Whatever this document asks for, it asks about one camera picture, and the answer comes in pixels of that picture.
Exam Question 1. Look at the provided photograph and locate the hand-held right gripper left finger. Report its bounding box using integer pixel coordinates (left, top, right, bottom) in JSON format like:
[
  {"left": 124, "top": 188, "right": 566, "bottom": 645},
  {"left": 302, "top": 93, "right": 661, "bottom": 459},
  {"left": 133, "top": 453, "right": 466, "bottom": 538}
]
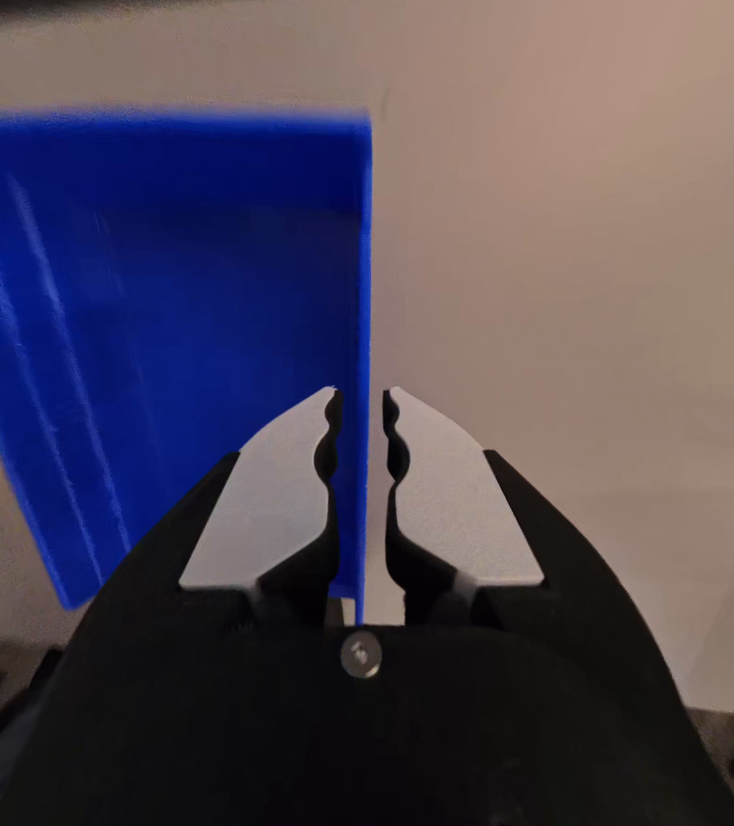
[{"left": 178, "top": 385, "right": 345, "bottom": 627}]

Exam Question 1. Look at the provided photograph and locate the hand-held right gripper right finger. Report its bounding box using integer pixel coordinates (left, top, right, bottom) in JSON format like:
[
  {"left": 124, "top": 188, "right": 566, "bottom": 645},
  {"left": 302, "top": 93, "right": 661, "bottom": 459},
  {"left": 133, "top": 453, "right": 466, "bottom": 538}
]
[{"left": 381, "top": 385, "right": 546, "bottom": 627}]

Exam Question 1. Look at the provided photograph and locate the blue plastic box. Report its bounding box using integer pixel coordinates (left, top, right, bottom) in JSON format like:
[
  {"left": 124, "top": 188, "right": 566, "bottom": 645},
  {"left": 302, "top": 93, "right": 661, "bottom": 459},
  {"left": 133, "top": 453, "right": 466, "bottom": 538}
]
[{"left": 0, "top": 106, "right": 374, "bottom": 628}]

